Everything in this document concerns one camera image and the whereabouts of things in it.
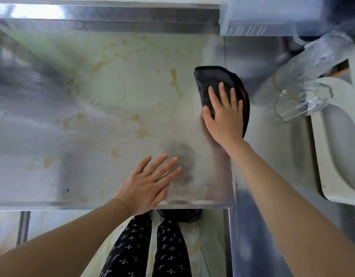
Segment person's right hand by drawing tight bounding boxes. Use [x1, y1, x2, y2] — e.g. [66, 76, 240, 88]
[202, 82, 244, 149]

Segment person's left hand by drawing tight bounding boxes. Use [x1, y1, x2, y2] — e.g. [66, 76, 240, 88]
[115, 154, 182, 217]

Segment dark blue towel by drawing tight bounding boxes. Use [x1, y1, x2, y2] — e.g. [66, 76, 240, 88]
[194, 65, 251, 139]

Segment person's left forearm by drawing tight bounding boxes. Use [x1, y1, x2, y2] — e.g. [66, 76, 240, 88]
[0, 197, 135, 277]

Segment person's right forearm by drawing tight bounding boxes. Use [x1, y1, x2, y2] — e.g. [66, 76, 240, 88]
[223, 140, 355, 277]

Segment black trash bin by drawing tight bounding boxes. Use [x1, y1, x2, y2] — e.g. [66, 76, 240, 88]
[157, 209, 202, 224]

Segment black patterned trousers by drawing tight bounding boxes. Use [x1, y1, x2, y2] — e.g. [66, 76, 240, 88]
[99, 212, 193, 277]

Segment clear glass jar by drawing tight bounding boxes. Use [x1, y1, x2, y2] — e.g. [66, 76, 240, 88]
[273, 31, 354, 123]

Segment pale green cabinet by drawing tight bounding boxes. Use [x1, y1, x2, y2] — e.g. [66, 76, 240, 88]
[200, 210, 233, 277]

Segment white cutting board holder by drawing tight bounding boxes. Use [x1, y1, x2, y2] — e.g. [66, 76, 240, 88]
[310, 76, 355, 207]

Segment clear plastic container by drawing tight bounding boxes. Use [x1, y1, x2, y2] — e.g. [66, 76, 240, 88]
[219, 0, 326, 37]

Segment orange-rimmed white cutting board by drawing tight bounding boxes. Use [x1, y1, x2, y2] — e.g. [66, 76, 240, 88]
[329, 59, 352, 79]

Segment metal floor rail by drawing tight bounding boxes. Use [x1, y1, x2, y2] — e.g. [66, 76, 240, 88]
[16, 211, 31, 247]

